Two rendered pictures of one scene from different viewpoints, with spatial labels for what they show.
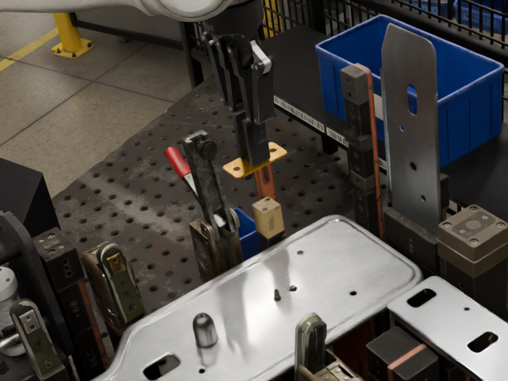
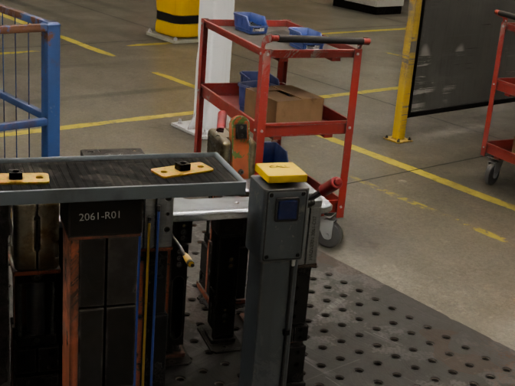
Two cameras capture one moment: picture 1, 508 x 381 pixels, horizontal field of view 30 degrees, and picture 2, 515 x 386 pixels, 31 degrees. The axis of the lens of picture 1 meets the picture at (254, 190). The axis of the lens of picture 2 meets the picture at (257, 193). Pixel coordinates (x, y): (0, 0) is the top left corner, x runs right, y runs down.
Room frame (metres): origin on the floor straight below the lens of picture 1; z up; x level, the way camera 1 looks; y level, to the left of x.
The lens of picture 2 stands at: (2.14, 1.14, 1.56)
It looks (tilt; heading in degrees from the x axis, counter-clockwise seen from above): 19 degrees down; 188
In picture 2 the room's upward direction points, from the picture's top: 5 degrees clockwise
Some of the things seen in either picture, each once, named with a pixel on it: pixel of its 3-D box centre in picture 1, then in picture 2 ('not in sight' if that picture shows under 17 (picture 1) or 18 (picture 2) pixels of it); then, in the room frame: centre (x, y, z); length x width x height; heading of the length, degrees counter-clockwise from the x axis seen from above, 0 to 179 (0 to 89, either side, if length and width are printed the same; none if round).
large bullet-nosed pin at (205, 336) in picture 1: (204, 330); not in sight; (0.99, 0.10, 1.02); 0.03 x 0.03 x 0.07
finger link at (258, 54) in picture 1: (253, 50); not in sight; (1.02, -0.03, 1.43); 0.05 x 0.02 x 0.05; 30
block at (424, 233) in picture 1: (418, 292); not in sight; (1.17, -0.24, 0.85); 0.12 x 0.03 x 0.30; 29
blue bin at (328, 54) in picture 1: (407, 88); not in sight; (1.43, -0.29, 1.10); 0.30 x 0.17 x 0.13; 30
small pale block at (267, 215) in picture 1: (280, 290); not in sight; (1.20, -0.01, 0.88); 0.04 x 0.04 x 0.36; 29
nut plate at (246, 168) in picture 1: (254, 157); not in sight; (1.06, -0.01, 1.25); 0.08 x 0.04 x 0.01; 120
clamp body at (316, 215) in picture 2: not in sight; (287, 289); (0.68, 1.00, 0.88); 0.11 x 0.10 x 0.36; 29
